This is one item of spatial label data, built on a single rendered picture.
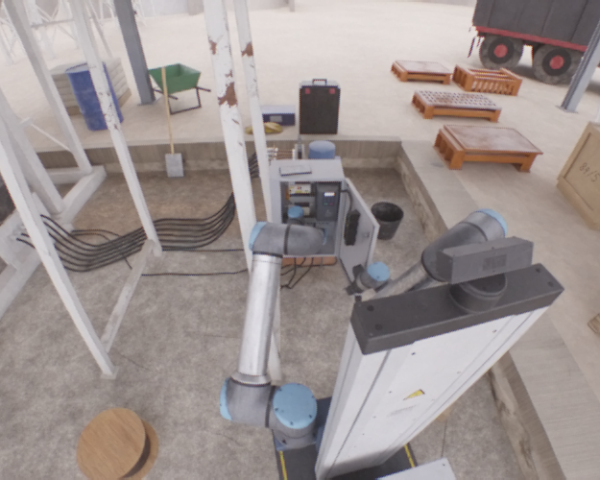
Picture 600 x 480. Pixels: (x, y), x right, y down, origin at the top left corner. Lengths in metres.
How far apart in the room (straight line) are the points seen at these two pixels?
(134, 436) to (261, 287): 1.34
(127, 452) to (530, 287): 2.03
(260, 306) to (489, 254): 0.84
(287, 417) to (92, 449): 1.39
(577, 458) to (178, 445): 2.28
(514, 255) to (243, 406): 0.97
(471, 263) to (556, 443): 1.93
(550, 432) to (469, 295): 1.89
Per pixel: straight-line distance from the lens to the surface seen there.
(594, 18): 9.61
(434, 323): 0.45
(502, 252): 0.45
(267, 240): 1.12
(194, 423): 2.30
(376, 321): 0.43
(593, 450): 2.41
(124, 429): 2.20
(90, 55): 2.36
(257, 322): 1.12
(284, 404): 1.14
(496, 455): 2.48
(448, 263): 0.41
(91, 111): 5.50
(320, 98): 4.11
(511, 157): 4.29
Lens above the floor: 2.13
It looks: 43 degrees down
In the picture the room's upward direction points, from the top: straight up
